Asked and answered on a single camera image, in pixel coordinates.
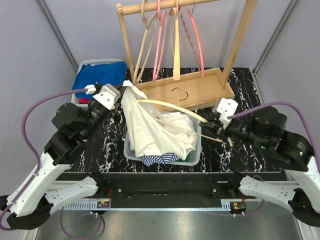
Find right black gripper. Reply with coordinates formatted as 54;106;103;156
200;112;270;150

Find white tank top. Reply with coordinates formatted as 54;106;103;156
121;80;198;160

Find green tank top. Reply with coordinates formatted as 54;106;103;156
184;154;194;163

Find blue white striped top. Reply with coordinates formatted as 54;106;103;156
127;142;180;168

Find pink hanger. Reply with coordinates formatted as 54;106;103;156
152;0;167;82
178;5;205;78

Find beige plastic hanger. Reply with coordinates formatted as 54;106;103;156
132;0;158;86

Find cream wooden hanger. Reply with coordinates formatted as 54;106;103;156
169;0;181;81

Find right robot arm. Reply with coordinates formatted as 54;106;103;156
199;104;320;227

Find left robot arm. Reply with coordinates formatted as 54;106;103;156
0;93;119;231

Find pink red folded clothes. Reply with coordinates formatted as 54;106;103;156
78;98;90;104

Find white rear basket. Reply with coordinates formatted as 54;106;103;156
71;58;125;105

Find white basket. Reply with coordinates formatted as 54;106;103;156
71;58;125;105
124;112;201;166

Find folded blue cloth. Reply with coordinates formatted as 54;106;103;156
72;61;127;90

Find white centre basket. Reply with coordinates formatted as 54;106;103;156
124;112;201;166

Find wooden clothes rack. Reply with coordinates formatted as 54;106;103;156
116;0;257;111

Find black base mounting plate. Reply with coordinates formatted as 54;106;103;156
79;171;258;209

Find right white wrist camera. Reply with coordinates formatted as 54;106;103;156
213;98;238;128

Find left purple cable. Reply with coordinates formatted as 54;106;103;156
0;84;106;240

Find purple cable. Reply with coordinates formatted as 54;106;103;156
207;101;320;217
0;84;106;240

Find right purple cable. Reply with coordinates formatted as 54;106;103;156
207;101;320;217

